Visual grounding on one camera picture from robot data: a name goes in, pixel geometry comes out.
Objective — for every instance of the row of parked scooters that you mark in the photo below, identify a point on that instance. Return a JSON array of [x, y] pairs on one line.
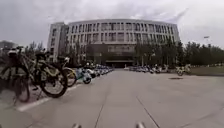
[[86, 77], [146, 69]]

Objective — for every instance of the large curved grey building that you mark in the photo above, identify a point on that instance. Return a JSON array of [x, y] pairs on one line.
[[113, 33]]

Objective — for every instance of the grey paved plaza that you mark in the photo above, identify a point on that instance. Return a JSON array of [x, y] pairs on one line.
[[126, 100]]

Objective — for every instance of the row of parked bicycles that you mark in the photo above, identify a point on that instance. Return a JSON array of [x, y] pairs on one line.
[[53, 80]]

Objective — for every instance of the dark drain cover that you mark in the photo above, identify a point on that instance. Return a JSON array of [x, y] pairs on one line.
[[175, 78]]

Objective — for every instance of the robot's own part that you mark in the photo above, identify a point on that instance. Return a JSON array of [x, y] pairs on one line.
[[76, 126], [140, 125]]

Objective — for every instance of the row of trees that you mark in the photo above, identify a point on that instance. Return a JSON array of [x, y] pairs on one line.
[[33, 50], [200, 54]]

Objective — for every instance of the white painted line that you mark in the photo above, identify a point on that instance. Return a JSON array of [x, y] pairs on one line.
[[33, 104]]

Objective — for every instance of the grass area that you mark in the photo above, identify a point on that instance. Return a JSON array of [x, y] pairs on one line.
[[208, 70]]

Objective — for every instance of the street lamp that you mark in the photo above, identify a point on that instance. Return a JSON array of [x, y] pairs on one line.
[[206, 37]]

